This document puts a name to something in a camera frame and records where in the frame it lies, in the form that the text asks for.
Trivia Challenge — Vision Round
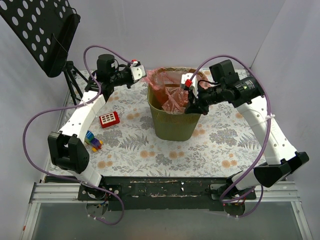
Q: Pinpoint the red torn trash bag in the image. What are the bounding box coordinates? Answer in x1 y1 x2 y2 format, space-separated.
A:
143 67 195 114

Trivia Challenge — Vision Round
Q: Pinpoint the green plastic trash bin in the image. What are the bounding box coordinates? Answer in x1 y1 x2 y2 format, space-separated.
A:
146 82 201 142

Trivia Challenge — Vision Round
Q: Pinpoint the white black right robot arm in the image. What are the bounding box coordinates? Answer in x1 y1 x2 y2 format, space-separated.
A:
180 57 309 203

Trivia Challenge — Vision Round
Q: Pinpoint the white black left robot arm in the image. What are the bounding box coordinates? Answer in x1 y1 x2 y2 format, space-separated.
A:
48 54 146 200

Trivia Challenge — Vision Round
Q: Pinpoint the red calculator toy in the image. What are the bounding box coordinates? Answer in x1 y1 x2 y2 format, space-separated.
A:
99 111 120 129

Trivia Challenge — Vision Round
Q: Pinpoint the floral patterned table mat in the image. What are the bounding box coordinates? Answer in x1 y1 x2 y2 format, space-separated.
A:
47 68 279 178

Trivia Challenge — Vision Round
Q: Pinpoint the colourful toy figure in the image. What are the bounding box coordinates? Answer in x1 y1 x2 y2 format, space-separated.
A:
84 130 103 152

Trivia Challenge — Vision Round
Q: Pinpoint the black music stand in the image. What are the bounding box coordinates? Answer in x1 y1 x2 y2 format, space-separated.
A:
0 0 83 105

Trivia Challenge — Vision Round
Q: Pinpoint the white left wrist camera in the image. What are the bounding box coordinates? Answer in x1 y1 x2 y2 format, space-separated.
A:
129 59 147 83

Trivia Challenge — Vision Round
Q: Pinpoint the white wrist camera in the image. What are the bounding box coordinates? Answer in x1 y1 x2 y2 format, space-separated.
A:
180 73 198 91
129 59 147 83

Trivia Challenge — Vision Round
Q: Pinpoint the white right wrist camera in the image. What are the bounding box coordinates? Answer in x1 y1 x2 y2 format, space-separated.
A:
180 73 198 91

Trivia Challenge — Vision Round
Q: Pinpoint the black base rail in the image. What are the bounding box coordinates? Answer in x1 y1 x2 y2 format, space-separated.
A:
77 176 258 212

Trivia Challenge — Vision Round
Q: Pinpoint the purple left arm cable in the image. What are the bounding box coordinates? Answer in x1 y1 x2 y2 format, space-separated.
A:
22 44 137 226

